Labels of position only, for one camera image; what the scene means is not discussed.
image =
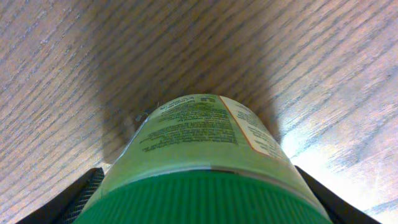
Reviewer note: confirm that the green lid jar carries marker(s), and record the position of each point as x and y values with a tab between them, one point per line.
203	159

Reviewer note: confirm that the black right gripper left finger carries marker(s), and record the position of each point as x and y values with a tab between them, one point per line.
66	206

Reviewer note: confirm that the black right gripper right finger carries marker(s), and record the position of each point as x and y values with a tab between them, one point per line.
337	209

